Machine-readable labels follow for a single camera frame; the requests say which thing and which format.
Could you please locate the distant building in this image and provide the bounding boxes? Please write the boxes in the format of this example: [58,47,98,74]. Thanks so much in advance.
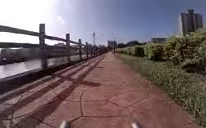
[107,40,118,50]

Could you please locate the red stone paved path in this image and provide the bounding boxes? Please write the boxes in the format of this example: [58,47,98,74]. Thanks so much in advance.
[0,52,201,128]

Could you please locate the tall pole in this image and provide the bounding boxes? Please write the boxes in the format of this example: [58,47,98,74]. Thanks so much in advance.
[92,32,97,48]

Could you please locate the robot's own part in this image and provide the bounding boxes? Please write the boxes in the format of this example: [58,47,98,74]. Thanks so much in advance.
[58,120,72,128]
[130,121,142,128]

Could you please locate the grass strip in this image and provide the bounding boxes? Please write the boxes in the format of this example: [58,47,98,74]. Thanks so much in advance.
[116,53,206,128]

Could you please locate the low distant buildings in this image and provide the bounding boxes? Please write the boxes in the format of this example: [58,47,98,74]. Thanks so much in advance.
[0,42,92,67]

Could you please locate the green hedge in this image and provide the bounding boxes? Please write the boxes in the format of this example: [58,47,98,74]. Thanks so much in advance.
[116,25,206,79]

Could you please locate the water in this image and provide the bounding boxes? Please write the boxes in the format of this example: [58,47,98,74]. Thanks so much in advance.
[0,53,89,83]

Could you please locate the tall grey building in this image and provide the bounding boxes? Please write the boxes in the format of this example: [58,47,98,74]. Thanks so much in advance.
[177,8,204,36]

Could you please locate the grey wooden rail fence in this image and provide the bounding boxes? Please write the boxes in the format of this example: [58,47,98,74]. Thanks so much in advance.
[0,23,107,84]

